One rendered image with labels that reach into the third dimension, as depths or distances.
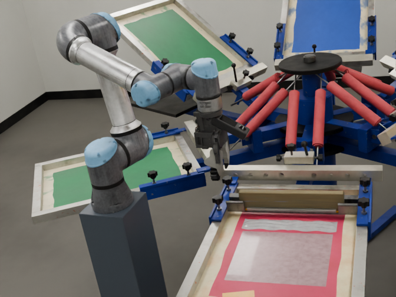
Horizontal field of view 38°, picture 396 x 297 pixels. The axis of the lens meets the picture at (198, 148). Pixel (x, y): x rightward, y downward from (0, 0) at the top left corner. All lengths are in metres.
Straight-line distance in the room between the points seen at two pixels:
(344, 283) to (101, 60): 1.04
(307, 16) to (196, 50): 0.79
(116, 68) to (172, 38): 1.91
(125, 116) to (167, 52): 1.52
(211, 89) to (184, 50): 1.88
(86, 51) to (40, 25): 5.54
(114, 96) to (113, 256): 0.57
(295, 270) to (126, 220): 0.60
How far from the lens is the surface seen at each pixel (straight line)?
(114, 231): 2.02
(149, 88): 1.63
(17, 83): 7.14
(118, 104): 2.00
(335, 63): 2.85
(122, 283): 2.15
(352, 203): 2.27
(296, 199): 2.25
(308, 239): 2.15
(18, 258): 4.29
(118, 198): 2.00
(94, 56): 1.79
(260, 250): 2.12
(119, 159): 1.98
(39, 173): 2.99
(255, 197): 2.27
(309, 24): 3.82
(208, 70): 1.65
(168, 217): 4.29
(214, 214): 2.27
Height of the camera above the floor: 2.17
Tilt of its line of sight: 24 degrees down
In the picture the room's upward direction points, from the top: 9 degrees counter-clockwise
